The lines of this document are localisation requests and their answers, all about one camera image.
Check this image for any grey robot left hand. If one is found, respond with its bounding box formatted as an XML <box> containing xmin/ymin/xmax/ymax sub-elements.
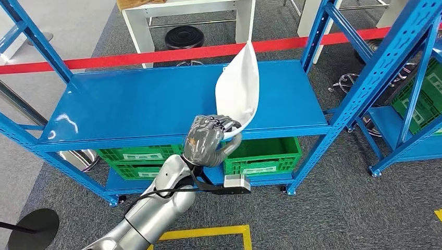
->
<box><xmin>182</xmin><ymin>114</ymin><xmax>243</xmax><ymax>169</ymax></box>

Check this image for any white curved plastic part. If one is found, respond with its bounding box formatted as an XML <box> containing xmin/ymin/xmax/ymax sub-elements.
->
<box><xmin>214</xmin><ymin>41</ymin><xmax>260</xmax><ymax>141</ymax></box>

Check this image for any blue metal shelf rack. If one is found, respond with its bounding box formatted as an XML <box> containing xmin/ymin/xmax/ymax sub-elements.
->
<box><xmin>0</xmin><ymin>0</ymin><xmax>442</xmax><ymax>208</ymax></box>
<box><xmin>353</xmin><ymin>15</ymin><xmax>442</xmax><ymax>178</ymax></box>

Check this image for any green plastic crate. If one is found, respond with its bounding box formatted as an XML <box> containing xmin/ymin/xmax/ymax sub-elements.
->
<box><xmin>96</xmin><ymin>145</ymin><xmax>183</xmax><ymax>166</ymax></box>
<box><xmin>224</xmin><ymin>136</ymin><xmax>303</xmax><ymax>177</ymax></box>
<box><xmin>391</xmin><ymin>58</ymin><xmax>442</xmax><ymax>136</ymax></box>
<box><xmin>109</xmin><ymin>162</ymin><xmax>165</xmax><ymax>181</ymax></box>

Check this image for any red barrier belt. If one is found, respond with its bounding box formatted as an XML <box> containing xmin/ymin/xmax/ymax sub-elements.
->
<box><xmin>0</xmin><ymin>27</ymin><xmax>392</xmax><ymax>76</ymax></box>

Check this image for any chrome stanchion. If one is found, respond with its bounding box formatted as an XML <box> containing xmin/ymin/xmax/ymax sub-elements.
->
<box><xmin>0</xmin><ymin>79</ymin><xmax>101</xmax><ymax>173</ymax></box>

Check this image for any brown cardboard box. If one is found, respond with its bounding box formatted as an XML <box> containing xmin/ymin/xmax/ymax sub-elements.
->
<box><xmin>116</xmin><ymin>0</ymin><xmax>167</xmax><ymax>11</ymax></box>

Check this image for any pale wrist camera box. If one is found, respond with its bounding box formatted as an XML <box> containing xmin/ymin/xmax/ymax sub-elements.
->
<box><xmin>224</xmin><ymin>174</ymin><xmax>252</xmax><ymax>194</ymax></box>

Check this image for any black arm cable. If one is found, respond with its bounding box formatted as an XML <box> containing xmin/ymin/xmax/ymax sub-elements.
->
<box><xmin>132</xmin><ymin>186</ymin><xmax>208</xmax><ymax>209</ymax></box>

